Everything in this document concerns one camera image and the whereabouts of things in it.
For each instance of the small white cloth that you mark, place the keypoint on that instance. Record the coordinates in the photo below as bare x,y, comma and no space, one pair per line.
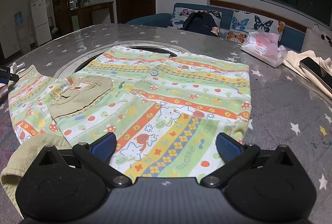
18,67

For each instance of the dark wooden side table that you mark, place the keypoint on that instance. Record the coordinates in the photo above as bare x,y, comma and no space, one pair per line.
90,7

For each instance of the grey pillow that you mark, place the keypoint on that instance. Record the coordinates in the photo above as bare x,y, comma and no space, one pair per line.
311,42

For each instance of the grey star tablecloth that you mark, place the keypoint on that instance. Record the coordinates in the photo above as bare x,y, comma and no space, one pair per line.
280,115

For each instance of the black backpack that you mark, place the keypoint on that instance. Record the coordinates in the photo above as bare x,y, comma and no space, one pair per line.
198,23

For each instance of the small pink toy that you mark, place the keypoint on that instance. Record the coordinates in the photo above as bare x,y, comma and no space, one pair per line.
215,31

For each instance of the colourful patterned child's jacket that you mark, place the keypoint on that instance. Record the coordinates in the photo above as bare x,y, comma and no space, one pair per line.
181,89

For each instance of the black smartphone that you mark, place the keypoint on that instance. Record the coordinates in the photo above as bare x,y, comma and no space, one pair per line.
317,71

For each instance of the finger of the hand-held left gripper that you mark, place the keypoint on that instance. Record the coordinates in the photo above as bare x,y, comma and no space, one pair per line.
7,73

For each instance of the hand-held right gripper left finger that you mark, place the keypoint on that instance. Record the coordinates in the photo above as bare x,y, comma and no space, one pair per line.
103,148

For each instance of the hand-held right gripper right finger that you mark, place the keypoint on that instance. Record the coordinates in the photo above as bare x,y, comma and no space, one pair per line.
228,148

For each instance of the small butterfly print cushion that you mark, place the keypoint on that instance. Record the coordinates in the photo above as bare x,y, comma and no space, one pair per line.
177,17

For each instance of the water dispenser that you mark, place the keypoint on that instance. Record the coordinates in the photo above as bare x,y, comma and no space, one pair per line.
20,26

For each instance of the white refrigerator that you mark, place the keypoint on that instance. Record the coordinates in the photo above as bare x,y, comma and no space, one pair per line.
40,21

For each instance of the cream cloth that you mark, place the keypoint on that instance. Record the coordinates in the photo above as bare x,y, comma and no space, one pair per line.
295,63

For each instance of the pink tissue packet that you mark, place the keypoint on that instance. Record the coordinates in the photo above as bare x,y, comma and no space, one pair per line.
262,45

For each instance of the blue sofa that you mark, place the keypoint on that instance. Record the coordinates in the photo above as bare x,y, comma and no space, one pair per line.
153,19

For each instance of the large butterfly print cushion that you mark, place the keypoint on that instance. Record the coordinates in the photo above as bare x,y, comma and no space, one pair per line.
249,23

